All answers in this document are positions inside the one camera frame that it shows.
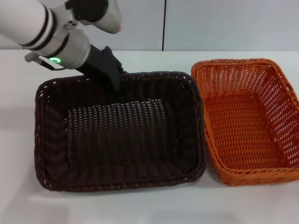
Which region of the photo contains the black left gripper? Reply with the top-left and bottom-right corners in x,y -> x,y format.
77,44 -> 128,94

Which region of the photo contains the dark brown wicker basket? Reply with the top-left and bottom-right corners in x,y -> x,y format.
34,71 -> 208,193

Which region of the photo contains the orange wicker basket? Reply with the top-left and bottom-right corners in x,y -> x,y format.
191,57 -> 299,187

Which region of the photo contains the grey plug black arm cable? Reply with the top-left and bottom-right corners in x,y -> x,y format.
24,52 -> 71,71

